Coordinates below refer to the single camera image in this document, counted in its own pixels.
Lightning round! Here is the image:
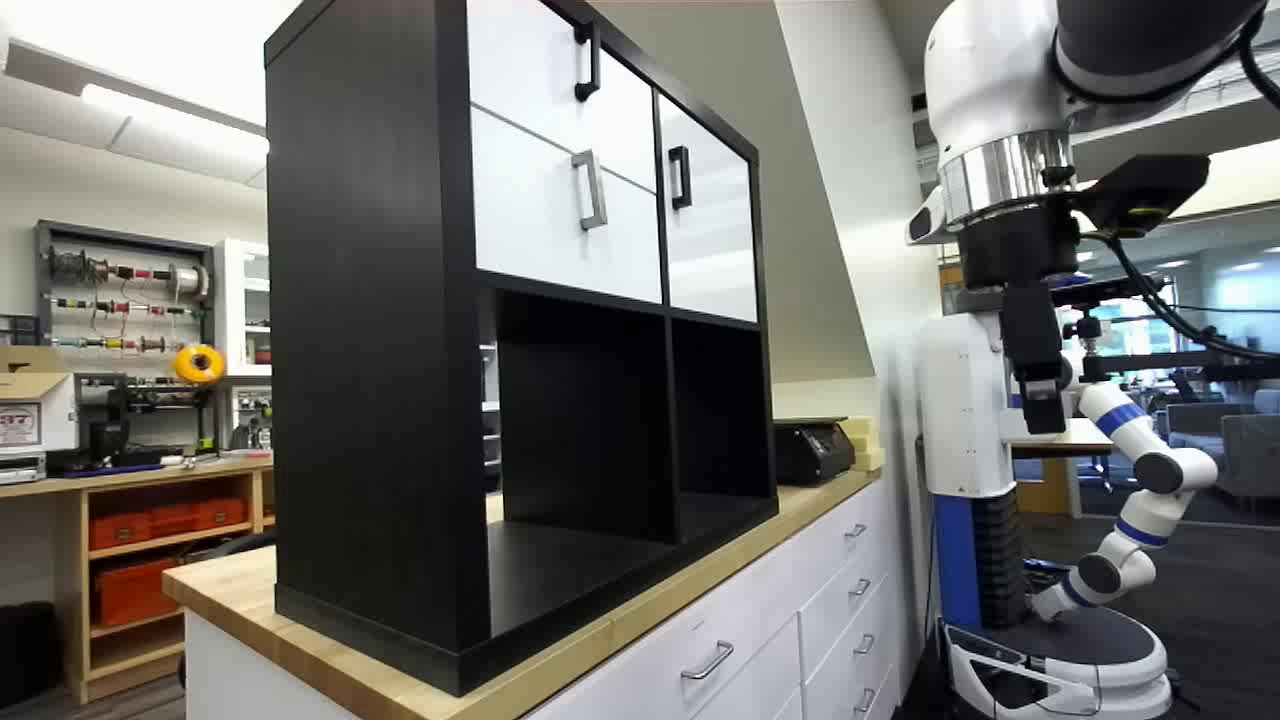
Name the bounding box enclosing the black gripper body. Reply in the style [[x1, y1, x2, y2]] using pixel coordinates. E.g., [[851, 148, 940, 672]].
[[958, 201, 1090, 295]]

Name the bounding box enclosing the white blue mobile robot base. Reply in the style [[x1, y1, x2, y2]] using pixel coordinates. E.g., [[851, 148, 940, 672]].
[[918, 313, 1178, 720]]

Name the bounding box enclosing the small wooden table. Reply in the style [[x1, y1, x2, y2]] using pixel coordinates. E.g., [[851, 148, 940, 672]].
[[1007, 416, 1116, 519]]

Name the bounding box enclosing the grey chair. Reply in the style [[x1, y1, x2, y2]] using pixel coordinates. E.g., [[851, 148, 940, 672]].
[[1218, 412, 1280, 506]]

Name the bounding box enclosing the black device on counter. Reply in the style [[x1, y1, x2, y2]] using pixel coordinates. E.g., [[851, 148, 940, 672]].
[[768, 412, 859, 489]]

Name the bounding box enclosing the white counter cabinet wood top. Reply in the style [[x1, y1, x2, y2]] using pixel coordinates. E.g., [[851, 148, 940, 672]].
[[162, 456, 923, 720]]

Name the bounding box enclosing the black shelf unit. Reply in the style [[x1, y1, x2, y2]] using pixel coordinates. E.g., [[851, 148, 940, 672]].
[[260, 0, 785, 700]]

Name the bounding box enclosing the yellow spool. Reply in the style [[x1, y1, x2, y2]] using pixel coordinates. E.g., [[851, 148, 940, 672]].
[[174, 340, 232, 391]]

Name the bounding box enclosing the red plastic storage bin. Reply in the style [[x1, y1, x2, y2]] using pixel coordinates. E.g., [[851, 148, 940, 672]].
[[91, 557, 194, 630], [88, 490, 253, 552]]

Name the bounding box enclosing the wooden workbench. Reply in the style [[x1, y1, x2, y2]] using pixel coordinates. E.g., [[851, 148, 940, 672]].
[[0, 453, 282, 708]]

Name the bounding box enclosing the black bench machine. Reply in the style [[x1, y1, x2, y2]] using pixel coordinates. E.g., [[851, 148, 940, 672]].
[[44, 372, 224, 479]]

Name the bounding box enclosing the cardboard box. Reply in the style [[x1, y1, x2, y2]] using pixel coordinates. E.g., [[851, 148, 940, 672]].
[[0, 347, 75, 403]]

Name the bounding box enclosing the white box red label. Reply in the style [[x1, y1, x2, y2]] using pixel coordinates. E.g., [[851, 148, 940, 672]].
[[0, 391, 80, 469]]

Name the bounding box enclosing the black floor bin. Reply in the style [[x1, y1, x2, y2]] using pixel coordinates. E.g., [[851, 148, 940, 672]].
[[0, 597, 66, 713]]

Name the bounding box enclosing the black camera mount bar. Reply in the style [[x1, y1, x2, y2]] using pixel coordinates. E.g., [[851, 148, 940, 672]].
[[1064, 273, 1151, 391]]

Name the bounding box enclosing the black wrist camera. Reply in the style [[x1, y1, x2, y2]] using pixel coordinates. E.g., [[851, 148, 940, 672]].
[[1075, 151, 1213, 238]]

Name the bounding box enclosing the white cabinet door black handle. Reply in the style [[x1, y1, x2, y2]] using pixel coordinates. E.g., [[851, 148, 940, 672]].
[[655, 93, 764, 328]]

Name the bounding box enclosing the white drawer black handle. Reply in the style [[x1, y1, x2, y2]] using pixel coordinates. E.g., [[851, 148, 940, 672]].
[[466, 0, 662, 190]]

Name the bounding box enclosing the white glass wall cabinet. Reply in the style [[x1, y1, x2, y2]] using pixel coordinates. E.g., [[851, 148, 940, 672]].
[[216, 237, 275, 380]]

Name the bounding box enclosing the white ceiling duct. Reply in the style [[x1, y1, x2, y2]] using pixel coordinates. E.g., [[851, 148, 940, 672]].
[[0, 70, 274, 190]]

